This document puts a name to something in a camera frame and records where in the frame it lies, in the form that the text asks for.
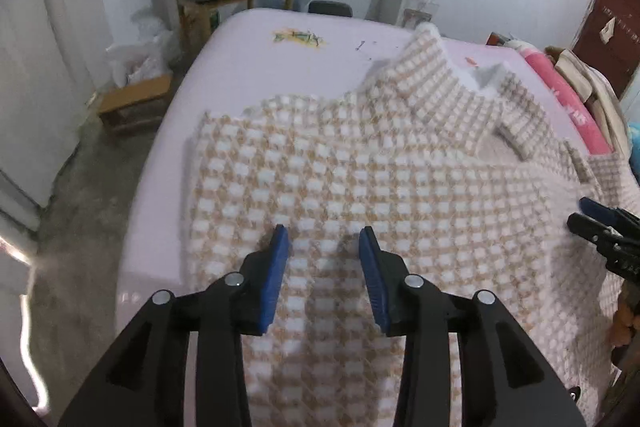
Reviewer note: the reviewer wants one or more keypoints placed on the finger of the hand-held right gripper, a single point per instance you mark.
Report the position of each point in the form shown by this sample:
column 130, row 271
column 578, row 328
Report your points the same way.
column 607, row 213
column 595, row 232

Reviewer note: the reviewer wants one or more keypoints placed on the black chair back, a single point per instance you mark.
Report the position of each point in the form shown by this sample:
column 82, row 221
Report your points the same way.
column 330, row 8

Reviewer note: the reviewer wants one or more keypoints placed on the small cloth on door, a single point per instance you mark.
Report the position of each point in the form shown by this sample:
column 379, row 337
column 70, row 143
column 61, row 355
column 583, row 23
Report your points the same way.
column 608, row 31

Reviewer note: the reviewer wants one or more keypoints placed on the brown door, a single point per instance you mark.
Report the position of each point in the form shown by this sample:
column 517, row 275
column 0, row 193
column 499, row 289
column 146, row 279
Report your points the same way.
column 607, row 2

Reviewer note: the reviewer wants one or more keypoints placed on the white curtain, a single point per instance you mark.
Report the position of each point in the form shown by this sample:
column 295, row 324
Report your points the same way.
column 55, row 72

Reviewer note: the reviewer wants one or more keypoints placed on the white plastic bags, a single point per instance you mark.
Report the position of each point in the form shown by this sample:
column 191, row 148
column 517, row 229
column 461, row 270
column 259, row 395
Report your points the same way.
column 142, row 52

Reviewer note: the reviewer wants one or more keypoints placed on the small wooden stool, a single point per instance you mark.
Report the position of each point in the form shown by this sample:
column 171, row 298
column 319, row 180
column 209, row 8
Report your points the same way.
column 132, row 99

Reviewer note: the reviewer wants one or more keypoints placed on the person's right hand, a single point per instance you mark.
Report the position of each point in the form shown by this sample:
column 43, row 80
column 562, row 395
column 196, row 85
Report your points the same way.
column 620, row 322

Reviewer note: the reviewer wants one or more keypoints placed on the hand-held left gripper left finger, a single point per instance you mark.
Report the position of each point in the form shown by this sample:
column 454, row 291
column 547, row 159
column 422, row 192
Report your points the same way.
column 276, row 269

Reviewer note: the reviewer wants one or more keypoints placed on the beige white checkered sweater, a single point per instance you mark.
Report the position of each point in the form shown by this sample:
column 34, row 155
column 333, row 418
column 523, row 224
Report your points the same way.
column 380, row 167

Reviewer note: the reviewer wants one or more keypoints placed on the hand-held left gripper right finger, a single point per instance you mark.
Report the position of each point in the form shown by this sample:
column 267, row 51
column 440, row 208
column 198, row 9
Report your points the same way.
column 372, row 272

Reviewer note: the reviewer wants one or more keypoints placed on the blue cloth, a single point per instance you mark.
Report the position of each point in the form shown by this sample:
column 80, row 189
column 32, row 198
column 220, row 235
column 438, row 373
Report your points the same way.
column 634, row 147

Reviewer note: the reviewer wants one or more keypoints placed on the pink floral blanket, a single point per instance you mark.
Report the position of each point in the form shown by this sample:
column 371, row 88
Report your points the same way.
column 565, row 97

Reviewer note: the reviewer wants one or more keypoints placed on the beige clothes pile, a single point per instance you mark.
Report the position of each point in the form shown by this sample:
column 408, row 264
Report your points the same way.
column 595, row 92

